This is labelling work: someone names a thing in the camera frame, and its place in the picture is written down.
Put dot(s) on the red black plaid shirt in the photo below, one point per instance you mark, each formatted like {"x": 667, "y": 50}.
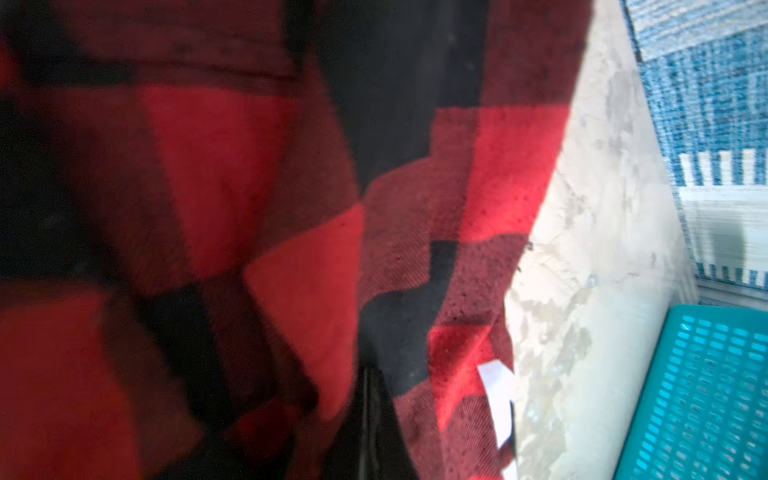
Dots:
{"x": 214, "y": 213}

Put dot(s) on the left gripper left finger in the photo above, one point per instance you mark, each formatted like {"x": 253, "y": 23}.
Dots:
{"x": 348, "y": 458}

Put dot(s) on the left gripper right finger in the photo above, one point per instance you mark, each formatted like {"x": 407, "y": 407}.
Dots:
{"x": 387, "y": 453}

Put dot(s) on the teal plastic basket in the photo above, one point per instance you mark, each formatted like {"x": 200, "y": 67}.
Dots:
{"x": 702, "y": 412}

